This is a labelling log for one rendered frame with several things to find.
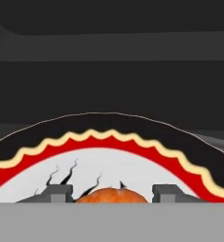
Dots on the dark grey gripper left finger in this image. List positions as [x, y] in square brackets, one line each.
[58, 191]

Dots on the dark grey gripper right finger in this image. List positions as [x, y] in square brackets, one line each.
[167, 191]

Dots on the orange shrimp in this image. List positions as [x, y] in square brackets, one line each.
[112, 196]

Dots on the black red white patterned plate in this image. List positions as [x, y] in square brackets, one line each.
[110, 157]

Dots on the dark grey microwave oven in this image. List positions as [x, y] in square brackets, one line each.
[111, 63]

